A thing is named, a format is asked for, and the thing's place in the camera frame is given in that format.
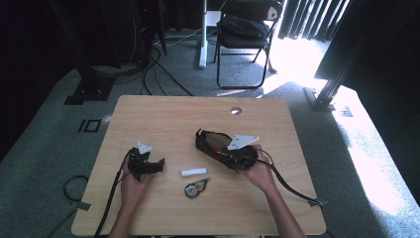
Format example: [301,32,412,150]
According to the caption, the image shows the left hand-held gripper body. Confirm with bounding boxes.
[127,140,157,182]

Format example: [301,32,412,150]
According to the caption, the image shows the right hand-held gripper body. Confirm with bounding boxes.
[226,134,261,172]

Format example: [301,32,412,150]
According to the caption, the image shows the black pencil case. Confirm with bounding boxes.
[194,128,261,173]

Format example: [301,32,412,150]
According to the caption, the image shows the white eraser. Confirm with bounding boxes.
[180,168,208,178]

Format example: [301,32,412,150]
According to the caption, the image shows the person's left hand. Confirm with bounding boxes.
[120,161,157,212]

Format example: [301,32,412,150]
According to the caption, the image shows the person's right hand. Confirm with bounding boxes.
[241,144,277,195]

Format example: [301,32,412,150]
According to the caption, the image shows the correction tape dispenser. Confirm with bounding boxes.
[183,178,211,199]

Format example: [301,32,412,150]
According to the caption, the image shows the grey tape piece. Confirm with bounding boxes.
[308,196,329,208]

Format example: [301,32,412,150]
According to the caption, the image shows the black stand with base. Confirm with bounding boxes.
[49,0,117,106]

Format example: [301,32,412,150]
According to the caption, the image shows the black folding chair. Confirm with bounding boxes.
[213,0,285,90]

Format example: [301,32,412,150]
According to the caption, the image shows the white desk leg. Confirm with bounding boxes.
[197,0,210,69]

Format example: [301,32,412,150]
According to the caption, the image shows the black bag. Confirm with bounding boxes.
[220,14,271,40]

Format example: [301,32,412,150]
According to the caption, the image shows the dark striped curtain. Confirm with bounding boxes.
[277,0,352,43]

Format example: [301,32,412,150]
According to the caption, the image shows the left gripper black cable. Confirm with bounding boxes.
[94,149,134,238]

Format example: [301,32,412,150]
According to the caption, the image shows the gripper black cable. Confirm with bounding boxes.
[256,149,329,207]
[94,149,134,238]

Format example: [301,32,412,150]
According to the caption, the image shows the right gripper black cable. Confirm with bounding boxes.
[256,149,329,207]

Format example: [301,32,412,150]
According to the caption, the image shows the black floor cable loop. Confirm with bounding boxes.
[62,175,90,203]

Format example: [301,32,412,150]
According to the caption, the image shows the black floor cables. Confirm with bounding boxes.
[140,43,195,97]

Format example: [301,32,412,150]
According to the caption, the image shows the black metal post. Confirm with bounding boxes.
[303,29,368,113]

